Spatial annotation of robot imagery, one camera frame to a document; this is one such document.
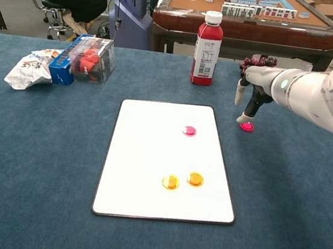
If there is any black hanging pendant cable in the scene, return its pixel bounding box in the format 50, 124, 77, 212
113, 0, 124, 31

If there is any pink token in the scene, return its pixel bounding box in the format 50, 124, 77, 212
182, 124, 198, 139
239, 121, 255, 133

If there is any row of dark-print mahjong tiles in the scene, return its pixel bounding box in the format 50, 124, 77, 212
221, 2, 263, 20

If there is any wheeled chrome stool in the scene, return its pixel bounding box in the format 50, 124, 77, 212
8, 0, 82, 43

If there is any row of red-print mahjong tiles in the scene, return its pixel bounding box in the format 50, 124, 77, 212
261, 5, 298, 21

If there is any orange token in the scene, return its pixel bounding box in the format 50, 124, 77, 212
186, 171, 206, 188
160, 173, 182, 191

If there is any blue grey machine pedestal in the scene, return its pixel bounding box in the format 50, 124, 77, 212
104, 0, 157, 52

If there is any blue cardboard box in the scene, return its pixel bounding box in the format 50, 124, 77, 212
46, 30, 98, 89

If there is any brown mahjong table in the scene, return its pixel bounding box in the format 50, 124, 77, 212
148, 0, 333, 74

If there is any blue felt table cover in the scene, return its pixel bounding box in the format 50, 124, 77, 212
0, 33, 333, 249

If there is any clear box with red items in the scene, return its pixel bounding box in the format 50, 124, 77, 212
67, 34, 119, 86

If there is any crumpled white snack bag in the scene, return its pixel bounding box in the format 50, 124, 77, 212
3, 43, 64, 95

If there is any dark red grape bunch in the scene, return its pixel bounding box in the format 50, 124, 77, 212
238, 52, 279, 81

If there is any row of blue-backed mahjong tiles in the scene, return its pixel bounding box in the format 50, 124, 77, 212
229, 0, 279, 9

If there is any white rectangular board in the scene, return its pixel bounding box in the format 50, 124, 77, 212
90, 93, 250, 232

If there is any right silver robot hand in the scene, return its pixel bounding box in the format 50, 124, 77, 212
232, 62, 285, 128

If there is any red juice bottle white cap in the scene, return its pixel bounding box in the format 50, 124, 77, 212
189, 9, 226, 88

